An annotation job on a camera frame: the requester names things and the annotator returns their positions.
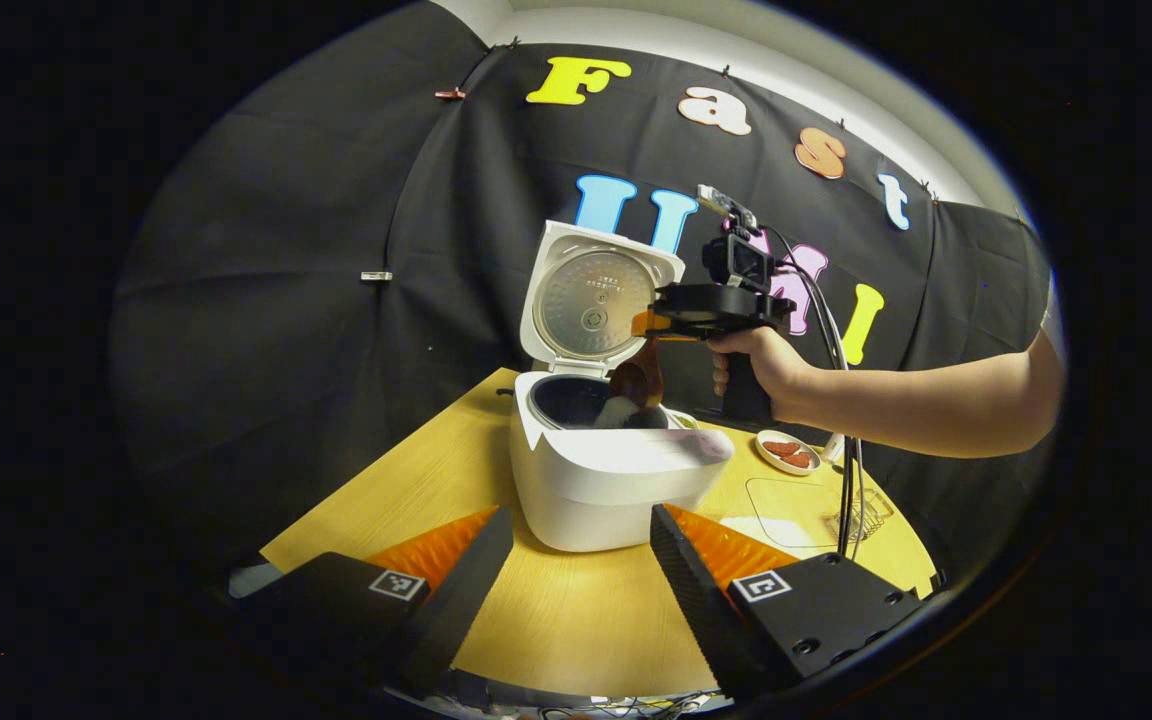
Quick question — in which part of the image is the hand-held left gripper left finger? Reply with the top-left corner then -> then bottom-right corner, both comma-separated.
231,505 -> 517,701

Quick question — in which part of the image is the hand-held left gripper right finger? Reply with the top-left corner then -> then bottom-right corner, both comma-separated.
649,503 -> 929,701

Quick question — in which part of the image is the wooden spoon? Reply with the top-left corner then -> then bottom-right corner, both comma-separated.
608,338 -> 667,413

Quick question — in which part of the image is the white rice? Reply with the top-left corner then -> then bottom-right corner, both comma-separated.
594,395 -> 643,431

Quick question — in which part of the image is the white rice cooker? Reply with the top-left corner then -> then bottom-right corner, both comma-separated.
509,220 -> 737,554

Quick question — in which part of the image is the metal wire chopstick holder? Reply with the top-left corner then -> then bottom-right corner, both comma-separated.
829,488 -> 895,544

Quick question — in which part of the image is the clear rice container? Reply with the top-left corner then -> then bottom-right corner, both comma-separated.
744,477 -> 862,549

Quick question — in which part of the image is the white round plate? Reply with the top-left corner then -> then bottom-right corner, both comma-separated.
754,429 -> 823,476

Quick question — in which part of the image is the black backdrop cloth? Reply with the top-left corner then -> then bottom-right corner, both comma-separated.
111,5 -> 1052,571

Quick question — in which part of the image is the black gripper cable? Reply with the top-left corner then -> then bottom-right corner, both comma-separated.
764,228 -> 867,557

